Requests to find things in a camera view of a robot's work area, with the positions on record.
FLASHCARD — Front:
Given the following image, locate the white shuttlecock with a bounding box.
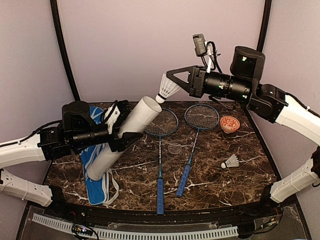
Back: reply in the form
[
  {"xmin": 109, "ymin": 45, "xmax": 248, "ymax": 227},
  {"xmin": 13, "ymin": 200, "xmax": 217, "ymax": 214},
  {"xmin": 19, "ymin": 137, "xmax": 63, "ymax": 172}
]
[
  {"xmin": 155, "ymin": 73, "xmax": 181, "ymax": 104},
  {"xmin": 220, "ymin": 154, "xmax": 240, "ymax": 169}
]

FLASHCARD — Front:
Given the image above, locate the white shuttlecock tube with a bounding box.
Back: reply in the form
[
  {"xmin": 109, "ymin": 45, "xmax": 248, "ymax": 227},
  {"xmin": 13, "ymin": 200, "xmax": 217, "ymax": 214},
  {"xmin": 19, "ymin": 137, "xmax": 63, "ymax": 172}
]
[{"xmin": 87, "ymin": 95, "xmax": 162, "ymax": 181}]

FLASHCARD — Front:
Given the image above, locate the clear plastic tube lid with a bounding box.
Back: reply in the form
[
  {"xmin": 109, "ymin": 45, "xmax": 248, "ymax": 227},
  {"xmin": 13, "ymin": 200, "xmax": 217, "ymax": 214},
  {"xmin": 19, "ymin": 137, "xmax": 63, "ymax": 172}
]
[{"xmin": 167, "ymin": 144, "xmax": 182, "ymax": 155}]

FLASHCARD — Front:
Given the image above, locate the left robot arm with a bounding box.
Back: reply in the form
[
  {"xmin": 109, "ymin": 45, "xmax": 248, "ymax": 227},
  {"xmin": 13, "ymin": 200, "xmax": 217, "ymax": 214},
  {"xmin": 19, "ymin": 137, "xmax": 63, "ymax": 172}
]
[{"xmin": 0, "ymin": 100, "xmax": 143, "ymax": 218}]

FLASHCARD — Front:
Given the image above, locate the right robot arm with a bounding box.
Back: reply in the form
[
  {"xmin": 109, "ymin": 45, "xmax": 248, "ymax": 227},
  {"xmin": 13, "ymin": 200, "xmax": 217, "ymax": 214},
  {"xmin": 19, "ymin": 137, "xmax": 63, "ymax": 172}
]
[{"xmin": 166, "ymin": 46, "xmax": 320, "ymax": 217}]

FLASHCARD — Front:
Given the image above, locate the blue badminton racket right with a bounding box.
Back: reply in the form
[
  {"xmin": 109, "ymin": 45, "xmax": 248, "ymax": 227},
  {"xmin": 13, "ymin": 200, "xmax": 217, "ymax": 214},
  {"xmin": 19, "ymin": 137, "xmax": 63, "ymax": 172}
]
[{"xmin": 175, "ymin": 104, "xmax": 220, "ymax": 198}]

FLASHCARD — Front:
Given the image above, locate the blue badminton racket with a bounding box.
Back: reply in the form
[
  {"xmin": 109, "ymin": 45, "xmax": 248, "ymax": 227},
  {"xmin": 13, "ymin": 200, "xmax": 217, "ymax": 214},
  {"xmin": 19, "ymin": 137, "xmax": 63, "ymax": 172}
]
[
  {"xmin": 144, "ymin": 108, "xmax": 179, "ymax": 215},
  {"xmin": 175, "ymin": 104, "xmax": 220, "ymax": 198}
]

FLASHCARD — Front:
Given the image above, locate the blue badminton racket left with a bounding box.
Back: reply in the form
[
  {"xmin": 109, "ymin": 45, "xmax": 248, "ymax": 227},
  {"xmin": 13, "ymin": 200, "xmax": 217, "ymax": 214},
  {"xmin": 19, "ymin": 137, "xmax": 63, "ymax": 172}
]
[{"xmin": 144, "ymin": 108, "xmax": 179, "ymax": 215}]

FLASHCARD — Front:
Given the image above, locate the orange patterned bowl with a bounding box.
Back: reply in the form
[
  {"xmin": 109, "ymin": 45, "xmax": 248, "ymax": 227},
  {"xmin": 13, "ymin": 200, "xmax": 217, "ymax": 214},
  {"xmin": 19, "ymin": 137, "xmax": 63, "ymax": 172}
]
[{"xmin": 220, "ymin": 115, "xmax": 241, "ymax": 134}]

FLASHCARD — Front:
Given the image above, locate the blue racket bag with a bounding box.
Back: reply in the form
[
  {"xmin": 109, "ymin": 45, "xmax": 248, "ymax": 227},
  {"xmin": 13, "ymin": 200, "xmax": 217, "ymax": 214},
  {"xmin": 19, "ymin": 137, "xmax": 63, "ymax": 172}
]
[{"xmin": 80, "ymin": 106, "xmax": 120, "ymax": 206}]

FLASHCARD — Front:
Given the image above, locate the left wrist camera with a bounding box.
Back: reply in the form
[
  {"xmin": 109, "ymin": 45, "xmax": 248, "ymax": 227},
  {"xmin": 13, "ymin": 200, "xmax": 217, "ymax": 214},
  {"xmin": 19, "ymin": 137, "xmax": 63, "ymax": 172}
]
[{"xmin": 103, "ymin": 106, "xmax": 121, "ymax": 126}]

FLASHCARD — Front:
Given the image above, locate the white slotted cable duct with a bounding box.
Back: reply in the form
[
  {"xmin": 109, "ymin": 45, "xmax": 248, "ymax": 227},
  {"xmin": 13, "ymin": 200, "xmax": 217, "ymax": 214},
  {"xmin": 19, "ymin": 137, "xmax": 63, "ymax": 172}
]
[{"xmin": 31, "ymin": 213, "xmax": 239, "ymax": 240}]

